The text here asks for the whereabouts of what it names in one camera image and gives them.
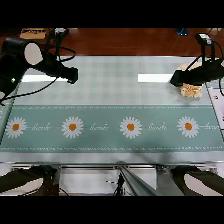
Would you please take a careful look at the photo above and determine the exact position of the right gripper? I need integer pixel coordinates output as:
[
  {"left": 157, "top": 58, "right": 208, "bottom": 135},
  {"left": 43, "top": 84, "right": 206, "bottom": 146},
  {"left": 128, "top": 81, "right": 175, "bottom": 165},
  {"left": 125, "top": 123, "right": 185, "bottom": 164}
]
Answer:
[{"left": 169, "top": 69, "right": 191, "bottom": 87}]

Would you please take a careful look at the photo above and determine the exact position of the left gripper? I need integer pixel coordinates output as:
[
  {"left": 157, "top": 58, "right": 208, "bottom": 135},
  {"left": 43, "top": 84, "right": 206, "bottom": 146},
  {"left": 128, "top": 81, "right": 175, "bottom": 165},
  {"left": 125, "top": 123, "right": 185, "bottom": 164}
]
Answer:
[{"left": 65, "top": 66, "right": 80, "bottom": 85}]

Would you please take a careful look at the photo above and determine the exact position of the pale yellow shirt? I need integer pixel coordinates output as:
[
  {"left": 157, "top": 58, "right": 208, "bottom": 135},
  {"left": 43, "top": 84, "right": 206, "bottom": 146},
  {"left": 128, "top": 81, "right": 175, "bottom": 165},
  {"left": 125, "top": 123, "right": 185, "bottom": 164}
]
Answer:
[{"left": 176, "top": 61, "right": 204, "bottom": 99}]

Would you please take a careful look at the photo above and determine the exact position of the cardboard box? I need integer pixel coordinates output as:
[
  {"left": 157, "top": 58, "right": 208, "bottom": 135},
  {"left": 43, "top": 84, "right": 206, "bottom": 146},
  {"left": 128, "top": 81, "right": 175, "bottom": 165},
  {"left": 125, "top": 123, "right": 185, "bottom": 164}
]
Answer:
[{"left": 19, "top": 28, "right": 48, "bottom": 41}]

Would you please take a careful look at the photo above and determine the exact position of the black cable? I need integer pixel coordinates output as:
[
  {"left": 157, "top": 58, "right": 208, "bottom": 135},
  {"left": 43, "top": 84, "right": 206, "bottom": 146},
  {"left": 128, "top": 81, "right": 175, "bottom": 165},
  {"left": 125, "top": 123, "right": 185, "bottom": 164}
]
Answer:
[
  {"left": 217, "top": 77, "right": 224, "bottom": 98},
  {"left": 11, "top": 45, "right": 77, "bottom": 99},
  {"left": 105, "top": 172, "right": 127, "bottom": 197}
]

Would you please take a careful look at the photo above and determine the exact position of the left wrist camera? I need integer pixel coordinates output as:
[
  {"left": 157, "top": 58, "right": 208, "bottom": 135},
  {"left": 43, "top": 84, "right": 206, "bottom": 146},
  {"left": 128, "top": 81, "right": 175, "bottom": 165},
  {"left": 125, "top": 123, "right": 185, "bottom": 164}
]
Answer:
[{"left": 44, "top": 28, "right": 71, "bottom": 63}]

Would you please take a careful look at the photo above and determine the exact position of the silver frame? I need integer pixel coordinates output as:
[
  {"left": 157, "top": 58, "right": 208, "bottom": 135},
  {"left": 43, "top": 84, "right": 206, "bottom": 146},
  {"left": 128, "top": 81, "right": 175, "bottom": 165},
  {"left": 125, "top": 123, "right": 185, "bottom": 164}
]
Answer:
[{"left": 0, "top": 161, "right": 224, "bottom": 197}]

